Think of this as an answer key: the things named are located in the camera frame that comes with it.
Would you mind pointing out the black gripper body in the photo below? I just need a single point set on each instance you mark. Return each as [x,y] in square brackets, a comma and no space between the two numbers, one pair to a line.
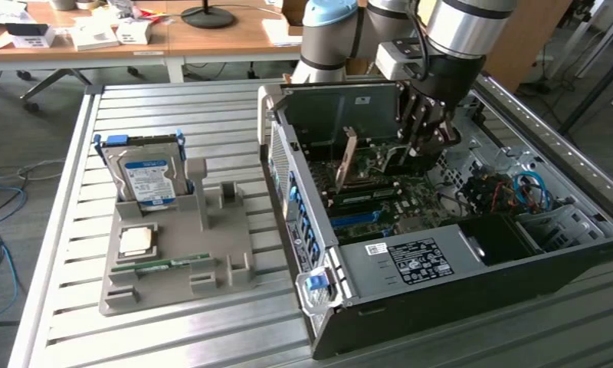
[452,76]

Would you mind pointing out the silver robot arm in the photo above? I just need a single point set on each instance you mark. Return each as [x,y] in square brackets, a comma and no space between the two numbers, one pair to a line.
[326,38]

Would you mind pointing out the metal CPU socket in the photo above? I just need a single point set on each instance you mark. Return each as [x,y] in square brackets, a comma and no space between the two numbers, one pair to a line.
[368,176]

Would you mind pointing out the wooden cabinet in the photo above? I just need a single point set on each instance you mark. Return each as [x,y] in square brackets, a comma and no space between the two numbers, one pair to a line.
[530,38]

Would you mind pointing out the green motherboard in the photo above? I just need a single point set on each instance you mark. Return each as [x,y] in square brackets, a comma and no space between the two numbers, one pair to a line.
[424,199]

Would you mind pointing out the grey chipset heatsink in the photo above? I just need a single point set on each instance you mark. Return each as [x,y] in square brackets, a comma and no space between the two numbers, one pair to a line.
[409,226]

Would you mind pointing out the blue expansion slot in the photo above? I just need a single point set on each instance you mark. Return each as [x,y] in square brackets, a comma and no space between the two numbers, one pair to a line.
[354,221]

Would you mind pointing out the black fan shroud box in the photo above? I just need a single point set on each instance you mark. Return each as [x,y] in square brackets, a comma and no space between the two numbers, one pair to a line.
[500,237]

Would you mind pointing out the white booklet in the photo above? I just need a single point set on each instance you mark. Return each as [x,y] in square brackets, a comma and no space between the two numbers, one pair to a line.
[281,32]

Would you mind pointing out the cardboard box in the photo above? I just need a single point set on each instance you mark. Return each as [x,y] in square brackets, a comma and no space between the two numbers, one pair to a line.
[292,11]

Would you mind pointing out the silver disk bay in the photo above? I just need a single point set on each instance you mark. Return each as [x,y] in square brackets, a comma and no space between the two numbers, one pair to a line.
[566,226]

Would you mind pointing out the grey power supply unit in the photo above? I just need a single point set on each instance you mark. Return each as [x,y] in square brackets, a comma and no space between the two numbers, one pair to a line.
[362,268]

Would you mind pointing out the wooden desk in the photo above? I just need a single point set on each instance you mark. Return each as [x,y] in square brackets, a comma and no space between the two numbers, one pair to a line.
[224,38]
[56,53]

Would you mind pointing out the blue case latch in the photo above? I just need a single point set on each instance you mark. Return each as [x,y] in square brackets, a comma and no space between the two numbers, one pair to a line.
[316,281]

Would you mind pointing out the black monitor stand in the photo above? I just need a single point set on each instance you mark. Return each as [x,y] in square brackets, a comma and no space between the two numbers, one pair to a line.
[206,19]

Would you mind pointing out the black open PC case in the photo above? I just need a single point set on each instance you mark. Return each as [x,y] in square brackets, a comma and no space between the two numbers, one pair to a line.
[438,306]

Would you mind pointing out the hard disk in blue caddy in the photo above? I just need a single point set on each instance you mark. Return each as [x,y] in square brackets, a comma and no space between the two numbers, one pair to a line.
[145,180]

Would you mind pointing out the grey printed parts rack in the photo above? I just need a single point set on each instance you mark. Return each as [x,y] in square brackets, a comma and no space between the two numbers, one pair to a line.
[184,237]

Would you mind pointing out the white labelled box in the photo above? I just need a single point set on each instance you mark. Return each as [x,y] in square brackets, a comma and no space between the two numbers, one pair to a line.
[134,34]

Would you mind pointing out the green RAM stick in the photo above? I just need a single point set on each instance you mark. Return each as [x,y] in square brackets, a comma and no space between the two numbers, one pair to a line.
[181,261]

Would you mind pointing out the silver CPU chip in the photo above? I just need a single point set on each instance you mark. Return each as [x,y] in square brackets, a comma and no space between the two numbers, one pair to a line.
[136,241]

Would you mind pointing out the flat white box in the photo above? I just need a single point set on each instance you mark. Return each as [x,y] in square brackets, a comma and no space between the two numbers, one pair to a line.
[92,38]

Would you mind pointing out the grey cup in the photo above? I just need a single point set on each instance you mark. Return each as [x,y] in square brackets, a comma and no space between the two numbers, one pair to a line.
[64,4]

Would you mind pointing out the white box with black lid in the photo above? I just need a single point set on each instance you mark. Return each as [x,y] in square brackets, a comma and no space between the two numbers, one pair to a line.
[30,40]

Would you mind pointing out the pile of papers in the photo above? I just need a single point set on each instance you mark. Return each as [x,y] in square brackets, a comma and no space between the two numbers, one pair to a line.
[0,15]

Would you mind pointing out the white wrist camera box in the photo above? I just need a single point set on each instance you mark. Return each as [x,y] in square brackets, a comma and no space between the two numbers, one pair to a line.
[388,57]

